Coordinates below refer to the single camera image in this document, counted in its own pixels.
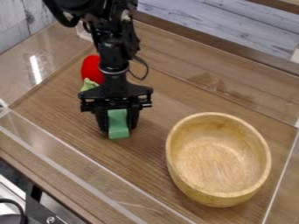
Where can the brown wooden bowl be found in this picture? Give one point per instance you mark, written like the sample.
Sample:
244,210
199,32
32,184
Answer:
218,159

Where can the clear acrylic corner bracket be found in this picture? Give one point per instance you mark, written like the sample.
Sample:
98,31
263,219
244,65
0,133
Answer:
83,34

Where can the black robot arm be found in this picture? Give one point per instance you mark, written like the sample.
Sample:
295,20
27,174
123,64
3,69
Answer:
108,21

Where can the green rectangular block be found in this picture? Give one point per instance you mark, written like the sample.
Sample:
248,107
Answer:
118,127

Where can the black table clamp bracket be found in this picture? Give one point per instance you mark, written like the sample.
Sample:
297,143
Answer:
38,213

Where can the red plush strawberry toy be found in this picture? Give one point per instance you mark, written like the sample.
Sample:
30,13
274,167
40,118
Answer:
91,75

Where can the clear acrylic tray wall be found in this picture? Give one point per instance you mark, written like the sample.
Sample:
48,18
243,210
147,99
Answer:
87,188

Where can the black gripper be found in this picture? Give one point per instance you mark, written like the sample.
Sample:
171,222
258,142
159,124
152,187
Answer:
115,93

